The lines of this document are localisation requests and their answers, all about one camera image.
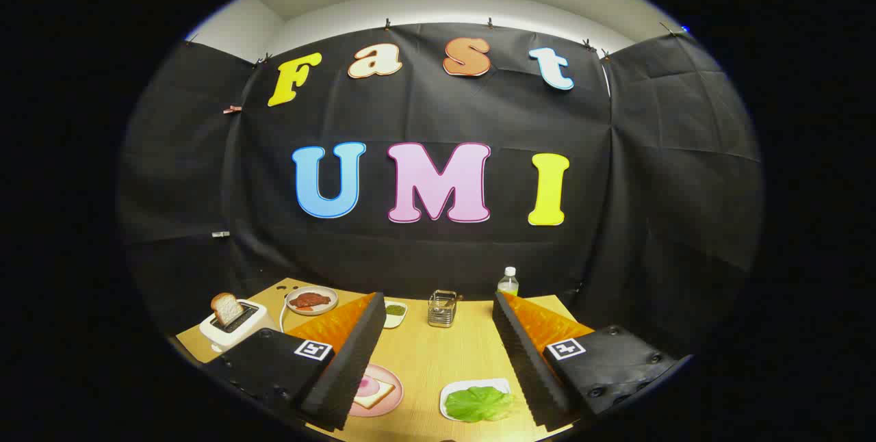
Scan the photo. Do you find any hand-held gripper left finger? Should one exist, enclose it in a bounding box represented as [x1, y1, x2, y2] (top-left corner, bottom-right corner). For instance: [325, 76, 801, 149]
[203, 291, 388, 432]

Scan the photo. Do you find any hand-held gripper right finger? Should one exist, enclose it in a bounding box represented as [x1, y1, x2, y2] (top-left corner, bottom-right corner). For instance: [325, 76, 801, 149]
[491, 291, 693, 432]

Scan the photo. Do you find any green lettuce leaf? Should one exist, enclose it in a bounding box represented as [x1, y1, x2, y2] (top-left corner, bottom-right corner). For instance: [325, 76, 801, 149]
[445, 386, 515, 424]

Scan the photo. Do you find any toasted white bread slice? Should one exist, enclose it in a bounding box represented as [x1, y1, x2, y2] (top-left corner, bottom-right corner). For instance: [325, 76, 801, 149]
[211, 293, 244, 326]

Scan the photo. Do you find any bread slice with pale crust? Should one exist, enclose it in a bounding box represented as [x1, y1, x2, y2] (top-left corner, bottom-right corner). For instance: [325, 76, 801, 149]
[352, 377, 396, 410]

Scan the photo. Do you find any round pink plate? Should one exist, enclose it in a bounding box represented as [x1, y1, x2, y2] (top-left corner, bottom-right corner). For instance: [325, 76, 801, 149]
[349, 363, 404, 418]

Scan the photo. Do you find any round grey-white plate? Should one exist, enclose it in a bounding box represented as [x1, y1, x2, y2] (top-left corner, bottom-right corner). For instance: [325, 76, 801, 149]
[285, 286, 339, 316]

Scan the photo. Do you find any white square plate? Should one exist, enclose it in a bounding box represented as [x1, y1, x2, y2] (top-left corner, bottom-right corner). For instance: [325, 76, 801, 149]
[439, 378, 513, 424]

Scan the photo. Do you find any white toaster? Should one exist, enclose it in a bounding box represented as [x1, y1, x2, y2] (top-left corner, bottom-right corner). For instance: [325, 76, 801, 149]
[200, 300, 277, 352]

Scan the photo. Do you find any black backdrop cloth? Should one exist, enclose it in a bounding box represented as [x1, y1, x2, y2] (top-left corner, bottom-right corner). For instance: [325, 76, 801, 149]
[118, 21, 764, 361]

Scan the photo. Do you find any metal wire utensil holder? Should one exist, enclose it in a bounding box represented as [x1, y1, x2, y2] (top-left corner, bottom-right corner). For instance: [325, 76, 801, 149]
[428, 289, 458, 328]

